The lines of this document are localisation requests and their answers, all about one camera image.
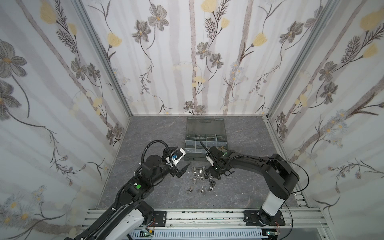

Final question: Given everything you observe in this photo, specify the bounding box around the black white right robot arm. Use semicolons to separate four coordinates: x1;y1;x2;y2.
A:
200;142;300;226

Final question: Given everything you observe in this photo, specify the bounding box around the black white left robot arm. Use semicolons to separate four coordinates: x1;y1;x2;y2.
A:
73;149;188;240

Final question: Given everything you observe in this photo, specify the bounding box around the black nut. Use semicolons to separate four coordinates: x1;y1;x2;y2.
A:
209;179;216;186

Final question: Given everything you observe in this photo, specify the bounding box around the green plastic organizer box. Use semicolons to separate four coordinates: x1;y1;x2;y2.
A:
184;117;228;162

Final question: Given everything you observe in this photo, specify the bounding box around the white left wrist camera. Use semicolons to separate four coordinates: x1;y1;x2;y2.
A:
169;148;186;166

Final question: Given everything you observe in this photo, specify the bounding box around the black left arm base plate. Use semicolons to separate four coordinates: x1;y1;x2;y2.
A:
149;211;167;227

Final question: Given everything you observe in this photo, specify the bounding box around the white slotted cable duct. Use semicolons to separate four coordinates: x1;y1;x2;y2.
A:
129;229;269;240

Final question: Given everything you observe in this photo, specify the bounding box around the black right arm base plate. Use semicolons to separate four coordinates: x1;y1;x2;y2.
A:
243;211;286;227

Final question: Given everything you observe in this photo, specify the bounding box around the aluminium front rail frame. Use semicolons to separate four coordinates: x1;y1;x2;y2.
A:
80;191;335;240

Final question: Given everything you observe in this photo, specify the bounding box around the black corrugated cable conduit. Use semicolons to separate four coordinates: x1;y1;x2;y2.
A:
71;206;118;240

